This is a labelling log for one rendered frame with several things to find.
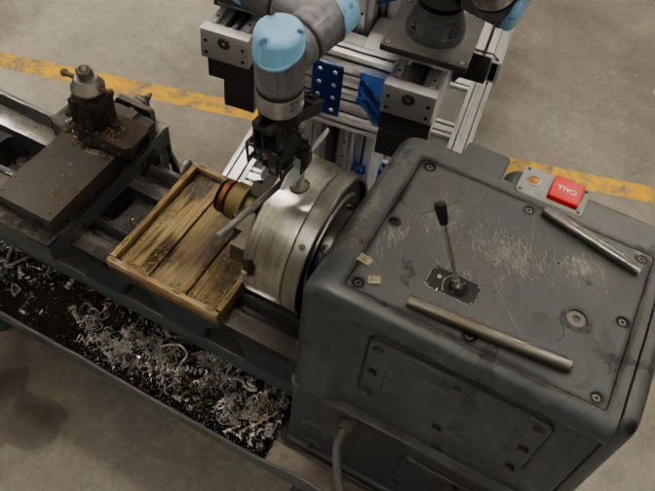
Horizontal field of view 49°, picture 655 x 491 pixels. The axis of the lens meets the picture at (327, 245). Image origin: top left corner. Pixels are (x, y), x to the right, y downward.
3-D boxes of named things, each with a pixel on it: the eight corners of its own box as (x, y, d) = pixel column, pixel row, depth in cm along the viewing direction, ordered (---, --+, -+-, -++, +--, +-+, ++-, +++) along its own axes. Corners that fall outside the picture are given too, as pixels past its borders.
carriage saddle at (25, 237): (173, 141, 193) (172, 126, 188) (56, 263, 167) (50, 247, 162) (83, 100, 200) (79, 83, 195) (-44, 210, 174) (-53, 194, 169)
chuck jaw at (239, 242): (287, 227, 148) (257, 260, 140) (284, 244, 151) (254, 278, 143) (241, 205, 150) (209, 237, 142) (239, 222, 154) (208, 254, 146)
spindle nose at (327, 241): (364, 243, 163) (372, 186, 145) (319, 315, 153) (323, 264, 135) (352, 237, 164) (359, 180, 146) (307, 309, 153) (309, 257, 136)
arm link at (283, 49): (321, 23, 101) (281, 56, 97) (319, 81, 110) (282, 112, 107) (279, -1, 103) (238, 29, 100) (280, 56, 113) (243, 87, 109)
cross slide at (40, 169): (165, 124, 189) (163, 111, 185) (53, 234, 165) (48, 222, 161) (112, 99, 192) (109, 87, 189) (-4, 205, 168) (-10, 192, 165)
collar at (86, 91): (112, 84, 168) (110, 74, 165) (91, 103, 163) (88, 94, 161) (85, 71, 169) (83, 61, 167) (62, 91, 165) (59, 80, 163)
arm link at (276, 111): (273, 60, 112) (317, 83, 110) (274, 82, 116) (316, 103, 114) (245, 89, 109) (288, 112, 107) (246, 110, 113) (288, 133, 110)
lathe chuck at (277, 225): (347, 227, 171) (358, 139, 145) (281, 331, 156) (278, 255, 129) (314, 211, 173) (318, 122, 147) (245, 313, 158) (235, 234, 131)
